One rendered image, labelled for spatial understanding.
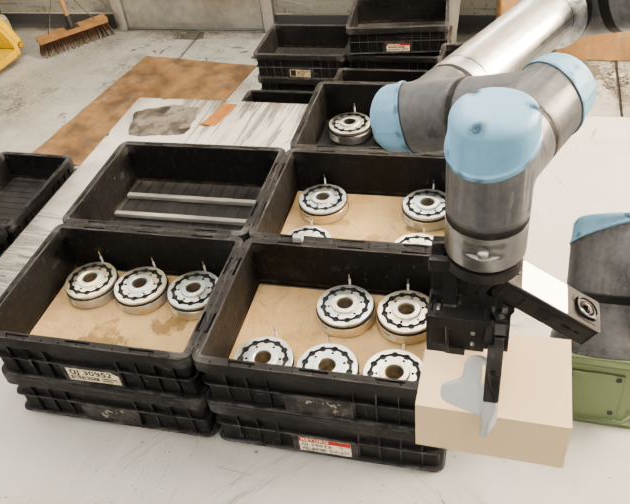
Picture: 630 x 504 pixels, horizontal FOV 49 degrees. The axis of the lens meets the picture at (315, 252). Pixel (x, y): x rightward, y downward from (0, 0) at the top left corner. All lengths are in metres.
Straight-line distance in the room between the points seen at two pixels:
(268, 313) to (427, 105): 0.67
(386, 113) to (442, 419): 0.33
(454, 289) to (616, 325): 0.54
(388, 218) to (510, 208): 0.87
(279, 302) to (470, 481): 0.46
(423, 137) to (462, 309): 0.18
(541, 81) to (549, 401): 0.33
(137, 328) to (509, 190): 0.89
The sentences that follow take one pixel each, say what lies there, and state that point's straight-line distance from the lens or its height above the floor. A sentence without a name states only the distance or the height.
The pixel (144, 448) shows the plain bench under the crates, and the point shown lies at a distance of 1.32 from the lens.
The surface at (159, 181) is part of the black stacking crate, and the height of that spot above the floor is 0.83.
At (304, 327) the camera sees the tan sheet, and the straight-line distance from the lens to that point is 1.24.
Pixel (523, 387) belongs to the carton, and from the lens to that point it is 0.79.
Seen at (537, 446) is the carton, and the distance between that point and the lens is 0.80.
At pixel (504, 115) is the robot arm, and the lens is 0.57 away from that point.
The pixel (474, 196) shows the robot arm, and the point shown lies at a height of 1.39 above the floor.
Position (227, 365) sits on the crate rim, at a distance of 1.08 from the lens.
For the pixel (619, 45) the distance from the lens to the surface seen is 3.92.
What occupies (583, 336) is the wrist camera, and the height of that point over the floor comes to 1.21.
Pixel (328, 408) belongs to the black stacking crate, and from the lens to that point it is 1.11.
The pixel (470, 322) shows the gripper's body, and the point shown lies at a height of 1.23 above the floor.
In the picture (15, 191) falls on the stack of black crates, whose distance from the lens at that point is 2.72.
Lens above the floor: 1.74
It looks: 41 degrees down
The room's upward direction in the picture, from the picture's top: 8 degrees counter-clockwise
